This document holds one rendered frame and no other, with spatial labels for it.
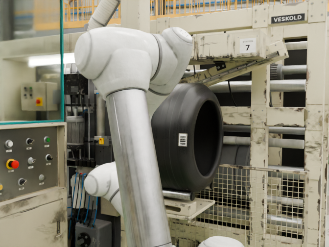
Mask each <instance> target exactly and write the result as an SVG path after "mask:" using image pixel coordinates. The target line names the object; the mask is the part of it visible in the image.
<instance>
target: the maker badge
mask: <svg viewBox="0 0 329 247"><path fill-rule="evenodd" d="M299 21H305V13H300V14H291V15H281V16H273V17H271V24H279V23H289V22H299Z"/></svg>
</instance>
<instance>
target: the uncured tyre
mask: <svg viewBox="0 0 329 247"><path fill-rule="evenodd" d="M151 127H152V133H153V139H154V145H155V150H156V156H157V161H158V167H159V173H160V179H161V184H162V188H166V189H173V190H181V191H183V190H184V189H188V190H190V192H199V191H201V190H203V189H204V188H205V187H206V186H208V185H209V184H210V183H211V182H212V180H213V179H214V177H215V175H216V173H217V170H218V168H219V164H220V160H221V156H222V150H223V138H224V128H223V117H222V111H221V107H220V104H219V101H218V99H217V97H216V95H215V94H214V93H213V92H212V91H211V90H210V89H209V88H208V87H207V86H206V85H204V84H200V83H178V84H177V85H176V87H175V88H174V89H173V91H172V92H171V93H170V95H169V96H168V97H167V98H166V99H165V100H164V101H163V102H162V103H161V105H160V106H159V107H158V108H157V109H156V111H155V112H154V114H153V116H152V118H151ZM179 133H183V134H187V147H185V146H179Z"/></svg>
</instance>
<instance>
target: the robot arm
mask: <svg viewBox="0 0 329 247"><path fill-rule="evenodd" d="M192 47H193V44H192V37H191V36H190V35H189V34H188V33H187V32H186V31H184V30H183V29H181V28H179V27H170V28H167V29H165V30H164V31H163V32H162V34H161V35H160V34H151V33H146V32H143V31H140V30H135V29H130V28H122V27H99V28H95V29H91V30H90V31H89V32H86V33H84V34H82V35H81V36H79V38H78V40H77V42H76V45H75V50H74V61H75V65H76V67H77V69H78V71H79V72H80V73H81V74H82V75H83V76H84V77H85V78H87V79H91V80H92V82H93V84H94V85H95V87H96V88H97V90H98V92H99V94H100V96H101V97H102V98H103V99H104V100H105V101H106V105H107V111H108V118H109V125H110V132H111V138H112V145H113V152H114V158H115V162H112V163H106V164H103V165H101V166H99V167H97V168H95V169H94V170H92V171H91V172H90V173H89V174H88V176H87V177H86V179H85V181H84V187H85V190H86V191H87V193H88V194H89V195H92V196H96V197H103V198H105V199H107V200H108V201H109V202H110V203H111V204H112V205H113V206H114V208H115V209H116V210H117V211H118V212H119V214H120V215H121V216H122V217H123V218H124V225H125V232H126V239H127V245H128V247H176V246H174V245H172V243H171V237H170V232H169V226H168V221H167V215H166V209H165V201H164V196H163V190H162V185H161V179H160V173H159V167H158V161H157V156H156V150H155V145H154V139H153V133H152V127H151V118H152V116H153V114H154V112H155V111H156V109H157V108H158V107H159V106H160V105H161V103H162V102H163V101H164V100H165V99H166V98H167V97H168V96H169V95H170V93H171V92H172V91H173V89H174V88H175V87H176V85H177V84H178V83H179V81H180V80H181V78H182V76H183V74H184V73H185V71H186V69H187V67H188V64H189V61H190V58H191V54H192ZM198 247H244V246H243V244H242V243H241V242H239V241H238V240H235V239H232V238H228V237H222V236H213V237H209V238H208V239H206V240H204V241H203V242H202V243H201V244H200V245H199V246H198Z"/></svg>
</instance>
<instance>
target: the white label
mask: <svg viewBox="0 0 329 247"><path fill-rule="evenodd" d="M179 146H185V147H187V134H183V133H179Z"/></svg>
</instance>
